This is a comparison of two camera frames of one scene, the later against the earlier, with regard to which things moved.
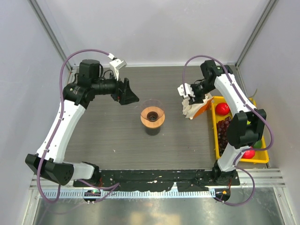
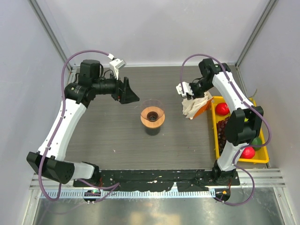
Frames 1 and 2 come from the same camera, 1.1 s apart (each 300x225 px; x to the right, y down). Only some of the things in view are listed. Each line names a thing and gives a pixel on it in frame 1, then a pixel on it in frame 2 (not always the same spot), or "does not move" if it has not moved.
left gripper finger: x=126 y=94 does not move
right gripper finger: x=197 y=101 -> x=189 y=97
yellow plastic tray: x=259 y=156 does not move
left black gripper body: x=115 y=95 does not move
